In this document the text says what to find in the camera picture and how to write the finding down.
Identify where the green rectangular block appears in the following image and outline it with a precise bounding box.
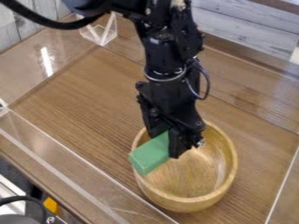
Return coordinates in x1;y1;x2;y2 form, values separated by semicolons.
128;129;170;176

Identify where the black device bottom left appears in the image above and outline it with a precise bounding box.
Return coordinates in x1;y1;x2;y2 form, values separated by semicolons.
0;175;69;224

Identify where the brown wooden bowl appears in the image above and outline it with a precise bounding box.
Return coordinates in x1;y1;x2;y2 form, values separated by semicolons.
132;122;239;213

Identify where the black cable bottom left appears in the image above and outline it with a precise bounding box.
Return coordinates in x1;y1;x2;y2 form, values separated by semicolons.
0;195;48;224

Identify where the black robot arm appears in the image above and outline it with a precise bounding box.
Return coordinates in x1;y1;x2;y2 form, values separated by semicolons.
0;0;206;158

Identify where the yellow button on device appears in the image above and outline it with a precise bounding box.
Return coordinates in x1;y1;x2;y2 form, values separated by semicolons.
43;197;60;214

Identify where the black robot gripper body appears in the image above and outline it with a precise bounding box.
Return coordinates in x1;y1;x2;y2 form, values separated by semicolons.
135;73;206;147

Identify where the clear acrylic corner bracket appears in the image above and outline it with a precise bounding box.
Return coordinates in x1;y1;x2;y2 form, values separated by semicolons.
79;13;117;46

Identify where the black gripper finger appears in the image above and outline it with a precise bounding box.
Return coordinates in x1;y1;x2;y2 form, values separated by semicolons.
139;101;168;138
168;129;198;159

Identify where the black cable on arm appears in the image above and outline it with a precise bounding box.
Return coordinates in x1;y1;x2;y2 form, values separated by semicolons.
183;57;211;101

